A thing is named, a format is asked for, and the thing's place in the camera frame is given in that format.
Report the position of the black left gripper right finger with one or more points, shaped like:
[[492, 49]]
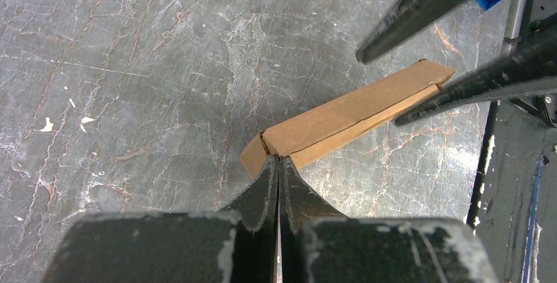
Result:
[[321, 244]]

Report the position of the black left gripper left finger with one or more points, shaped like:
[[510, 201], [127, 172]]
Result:
[[238, 243]]

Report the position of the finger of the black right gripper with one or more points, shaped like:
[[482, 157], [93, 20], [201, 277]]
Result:
[[402, 21], [526, 72]]

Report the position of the brown cardboard box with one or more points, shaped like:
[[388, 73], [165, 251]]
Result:
[[319, 131]]

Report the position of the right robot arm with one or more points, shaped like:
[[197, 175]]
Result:
[[538, 24]]

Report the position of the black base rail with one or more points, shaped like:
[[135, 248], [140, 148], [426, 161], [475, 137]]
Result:
[[513, 204]]

